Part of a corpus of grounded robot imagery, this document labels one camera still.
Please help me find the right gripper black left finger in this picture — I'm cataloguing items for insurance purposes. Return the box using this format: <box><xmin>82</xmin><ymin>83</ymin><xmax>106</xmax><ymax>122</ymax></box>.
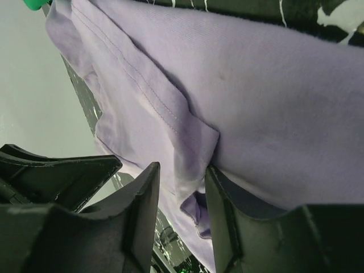
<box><xmin>1</xmin><ymin>162</ymin><xmax>160</xmax><ymax>272</ymax></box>

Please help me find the folded green t shirt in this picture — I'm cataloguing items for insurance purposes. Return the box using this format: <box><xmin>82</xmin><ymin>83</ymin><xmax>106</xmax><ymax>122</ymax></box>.
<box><xmin>23</xmin><ymin>0</ymin><xmax>49</xmax><ymax>11</ymax></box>

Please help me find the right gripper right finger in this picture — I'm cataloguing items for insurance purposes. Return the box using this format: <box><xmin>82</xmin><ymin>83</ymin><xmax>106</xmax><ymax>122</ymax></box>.
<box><xmin>205</xmin><ymin>166</ymin><xmax>363</xmax><ymax>272</ymax></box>

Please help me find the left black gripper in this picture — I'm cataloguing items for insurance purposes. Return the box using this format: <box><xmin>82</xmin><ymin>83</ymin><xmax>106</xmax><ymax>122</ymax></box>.
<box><xmin>1</xmin><ymin>144</ymin><xmax>122</xmax><ymax>212</ymax></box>

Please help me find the purple t shirt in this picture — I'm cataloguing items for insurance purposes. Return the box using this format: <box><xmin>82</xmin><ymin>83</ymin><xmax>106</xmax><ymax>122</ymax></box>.
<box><xmin>46</xmin><ymin>1</ymin><xmax>363</xmax><ymax>272</ymax></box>

